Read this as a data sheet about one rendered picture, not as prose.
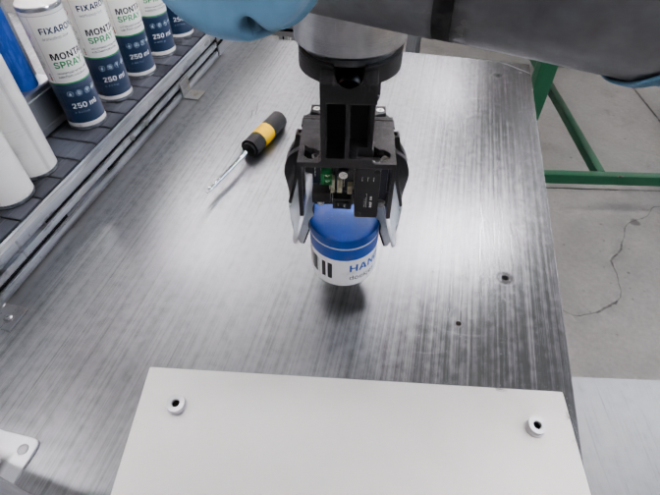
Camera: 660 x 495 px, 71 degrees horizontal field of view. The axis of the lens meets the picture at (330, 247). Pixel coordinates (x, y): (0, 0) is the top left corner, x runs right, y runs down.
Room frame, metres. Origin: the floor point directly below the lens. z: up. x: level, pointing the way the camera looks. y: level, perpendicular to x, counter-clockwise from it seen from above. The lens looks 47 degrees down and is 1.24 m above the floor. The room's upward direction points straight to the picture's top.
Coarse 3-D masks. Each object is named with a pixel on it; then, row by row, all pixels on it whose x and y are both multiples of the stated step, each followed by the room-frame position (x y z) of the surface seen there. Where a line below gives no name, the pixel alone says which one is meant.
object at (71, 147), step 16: (160, 64) 0.76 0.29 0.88; (176, 64) 0.76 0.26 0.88; (144, 80) 0.70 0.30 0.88; (160, 80) 0.71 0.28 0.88; (112, 112) 0.61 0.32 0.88; (128, 112) 0.61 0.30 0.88; (64, 128) 0.56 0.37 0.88; (96, 128) 0.56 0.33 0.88; (112, 128) 0.57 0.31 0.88; (64, 144) 0.52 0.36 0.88; (80, 144) 0.52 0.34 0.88; (96, 144) 0.53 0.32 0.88; (64, 160) 0.49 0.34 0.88; (80, 160) 0.49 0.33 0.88; (48, 176) 0.46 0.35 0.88; (64, 176) 0.46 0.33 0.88; (48, 192) 0.43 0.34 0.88; (16, 208) 0.40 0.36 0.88; (32, 208) 0.40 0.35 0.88; (0, 224) 0.37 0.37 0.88; (16, 224) 0.37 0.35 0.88; (0, 240) 0.35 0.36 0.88
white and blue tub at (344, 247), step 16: (320, 208) 0.34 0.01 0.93; (352, 208) 0.34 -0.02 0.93; (320, 224) 0.32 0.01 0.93; (336, 224) 0.32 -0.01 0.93; (352, 224) 0.32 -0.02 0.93; (368, 224) 0.32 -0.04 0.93; (320, 240) 0.31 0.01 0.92; (336, 240) 0.30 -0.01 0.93; (352, 240) 0.30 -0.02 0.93; (368, 240) 0.30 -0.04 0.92; (320, 256) 0.31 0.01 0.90; (336, 256) 0.30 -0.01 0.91; (352, 256) 0.30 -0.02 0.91; (368, 256) 0.31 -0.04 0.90; (320, 272) 0.31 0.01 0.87; (336, 272) 0.30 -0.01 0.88; (352, 272) 0.30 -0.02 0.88; (368, 272) 0.31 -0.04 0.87
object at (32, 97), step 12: (0, 0) 0.60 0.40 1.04; (12, 24) 0.60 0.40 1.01; (24, 48) 0.59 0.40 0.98; (48, 84) 0.58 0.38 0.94; (24, 96) 0.54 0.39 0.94; (36, 96) 0.55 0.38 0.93; (48, 96) 0.57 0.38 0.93; (36, 108) 0.54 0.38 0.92; (48, 108) 0.56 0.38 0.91; (60, 108) 0.58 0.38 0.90; (36, 120) 0.53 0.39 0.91; (48, 120) 0.55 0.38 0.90; (60, 120) 0.57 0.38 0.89; (48, 132) 0.54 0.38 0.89
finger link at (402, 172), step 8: (400, 144) 0.33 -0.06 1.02; (400, 152) 0.32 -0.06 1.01; (400, 160) 0.32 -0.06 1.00; (400, 168) 0.32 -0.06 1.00; (408, 168) 0.32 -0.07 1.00; (400, 176) 0.32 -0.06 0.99; (408, 176) 0.32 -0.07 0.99; (400, 184) 0.32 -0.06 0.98; (400, 192) 0.32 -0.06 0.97; (400, 200) 0.32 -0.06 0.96
